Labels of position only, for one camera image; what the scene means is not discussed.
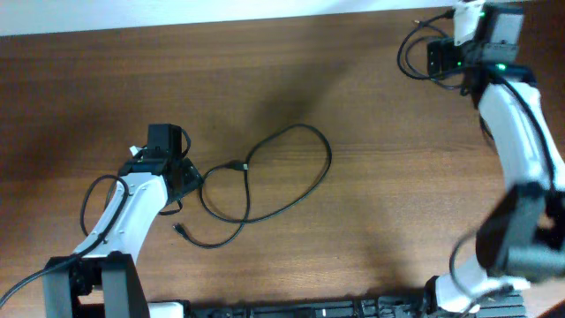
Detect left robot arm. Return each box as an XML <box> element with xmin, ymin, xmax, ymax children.
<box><xmin>42</xmin><ymin>124</ymin><xmax>203</xmax><ymax>317</ymax></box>

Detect thick black usb cable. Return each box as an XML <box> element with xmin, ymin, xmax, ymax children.
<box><xmin>172</xmin><ymin>123</ymin><xmax>333</xmax><ymax>250</ymax></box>

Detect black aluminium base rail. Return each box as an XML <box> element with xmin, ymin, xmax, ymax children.
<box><xmin>147</xmin><ymin>287</ymin><xmax>527</xmax><ymax>318</ymax></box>

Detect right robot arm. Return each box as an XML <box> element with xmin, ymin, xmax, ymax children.
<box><xmin>419</xmin><ymin>1</ymin><xmax>564</xmax><ymax>317</ymax></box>

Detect thin black usb cable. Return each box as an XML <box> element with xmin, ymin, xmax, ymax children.
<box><xmin>396</xmin><ymin>11</ymin><xmax>469</xmax><ymax>91</ymax></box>

